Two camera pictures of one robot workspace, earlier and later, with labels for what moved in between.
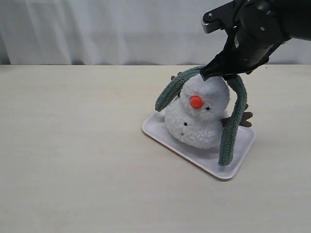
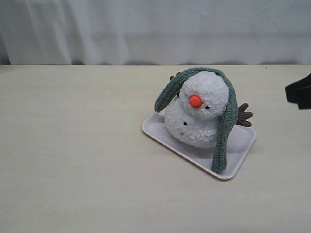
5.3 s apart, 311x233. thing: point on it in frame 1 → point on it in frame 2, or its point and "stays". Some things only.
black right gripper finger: x=217 y=67 → x=299 y=91
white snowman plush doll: x=198 y=116 stays
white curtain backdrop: x=119 y=32 stays
